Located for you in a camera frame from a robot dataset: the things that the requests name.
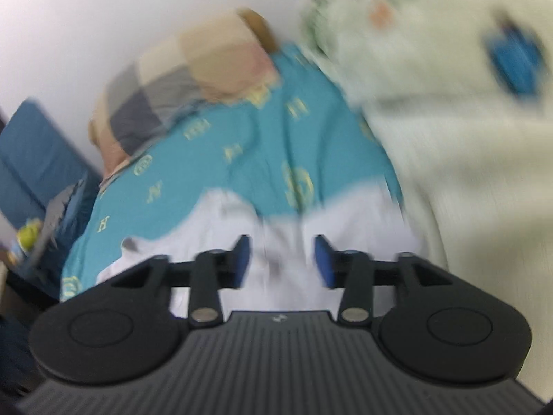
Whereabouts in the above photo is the white garment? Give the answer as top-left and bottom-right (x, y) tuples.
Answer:
(97, 179), (422, 318)

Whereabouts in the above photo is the green plush toy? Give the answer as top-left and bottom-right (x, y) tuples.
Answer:
(6, 218), (44, 269)

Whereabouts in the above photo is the plaid pillow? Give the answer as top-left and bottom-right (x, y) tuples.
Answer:
(88, 7), (281, 178)

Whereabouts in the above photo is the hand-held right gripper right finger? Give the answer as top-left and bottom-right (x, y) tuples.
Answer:
(313, 234), (454, 326)

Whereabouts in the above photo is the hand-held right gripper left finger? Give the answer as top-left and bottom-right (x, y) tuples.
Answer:
(104, 234), (252, 326)

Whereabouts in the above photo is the teal printed bedsheet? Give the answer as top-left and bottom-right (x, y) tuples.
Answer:
(60, 43), (404, 303)

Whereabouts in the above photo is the grey cloth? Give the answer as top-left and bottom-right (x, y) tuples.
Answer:
(41, 179), (89, 251)

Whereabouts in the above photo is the brown cushion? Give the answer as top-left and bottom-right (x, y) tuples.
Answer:
(242, 7), (281, 53)

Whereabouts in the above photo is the pale green fleece blanket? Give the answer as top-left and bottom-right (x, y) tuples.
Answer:
(302, 0), (553, 398)

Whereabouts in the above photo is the blue covered chair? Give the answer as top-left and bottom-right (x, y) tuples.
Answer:
(0, 156), (48, 243)
(0, 99), (104, 225)

